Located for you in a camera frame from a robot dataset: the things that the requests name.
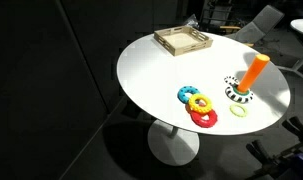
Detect light green ring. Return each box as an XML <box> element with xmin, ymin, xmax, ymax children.
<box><xmin>229</xmin><ymin>103</ymin><xmax>249</xmax><ymax>118</ymax></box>

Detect orange stacking peg stand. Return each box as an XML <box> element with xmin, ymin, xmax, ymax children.
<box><xmin>236</xmin><ymin>53</ymin><xmax>271</xmax><ymax>94</ymax></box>

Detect black equipment stand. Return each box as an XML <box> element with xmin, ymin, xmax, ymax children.
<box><xmin>245</xmin><ymin>116</ymin><xmax>303</xmax><ymax>180</ymax></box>

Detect wooden tray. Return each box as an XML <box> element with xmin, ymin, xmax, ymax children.
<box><xmin>153</xmin><ymin>25</ymin><xmax>214</xmax><ymax>57</ymax></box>

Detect grey chair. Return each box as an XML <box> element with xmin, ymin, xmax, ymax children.
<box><xmin>220</xmin><ymin>4</ymin><xmax>285</xmax><ymax>48</ymax></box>

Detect small white round table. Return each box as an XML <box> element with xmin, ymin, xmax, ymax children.
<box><xmin>277</xmin><ymin>18</ymin><xmax>303</xmax><ymax>84</ymax></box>

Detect blue studded ring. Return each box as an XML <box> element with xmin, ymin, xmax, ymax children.
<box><xmin>177</xmin><ymin>85</ymin><xmax>201</xmax><ymax>105</ymax></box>

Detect yellow studded ring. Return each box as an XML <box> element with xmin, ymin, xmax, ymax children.
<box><xmin>188</xmin><ymin>93</ymin><xmax>213</xmax><ymax>115</ymax></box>

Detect white table pedestal base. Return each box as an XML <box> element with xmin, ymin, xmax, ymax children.
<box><xmin>147</xmin><ymin>119</ymin><xmax>201</xmax><ymax>167</ymax></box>

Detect red studded ring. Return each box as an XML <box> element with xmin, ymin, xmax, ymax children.
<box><xmin>185</xmin><ymin>103</ymin><xmax>219</xmax><ymax>129</ymax></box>

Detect dark green ring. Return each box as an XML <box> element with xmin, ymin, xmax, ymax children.
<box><xmin>233</xmin><ymin>85</ymin><xmax>252</xmax><ymax>96</ymax></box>

